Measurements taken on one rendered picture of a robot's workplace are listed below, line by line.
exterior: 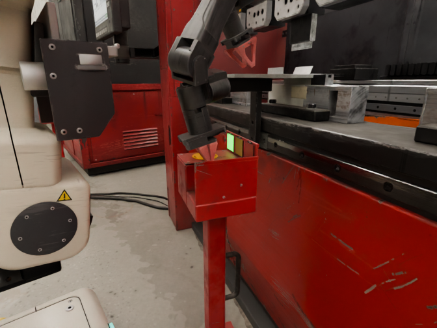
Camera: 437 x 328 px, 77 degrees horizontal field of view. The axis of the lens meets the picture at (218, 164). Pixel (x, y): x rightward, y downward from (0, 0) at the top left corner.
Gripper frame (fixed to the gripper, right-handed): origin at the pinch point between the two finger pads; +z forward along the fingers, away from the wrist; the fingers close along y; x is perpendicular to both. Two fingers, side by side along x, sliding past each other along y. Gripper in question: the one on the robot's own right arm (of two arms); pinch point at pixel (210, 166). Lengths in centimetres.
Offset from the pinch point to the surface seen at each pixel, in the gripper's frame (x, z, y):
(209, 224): 3.5, 17.0, -3.9
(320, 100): 5.4, -5.3, 38.1
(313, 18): 14, -27, 46
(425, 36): 15, -12, 95
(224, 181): -4.0, 3.3, 1.3
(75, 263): 92, 62, -68
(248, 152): 0.0, 0.0, 10.4
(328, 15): 66, -30, 97
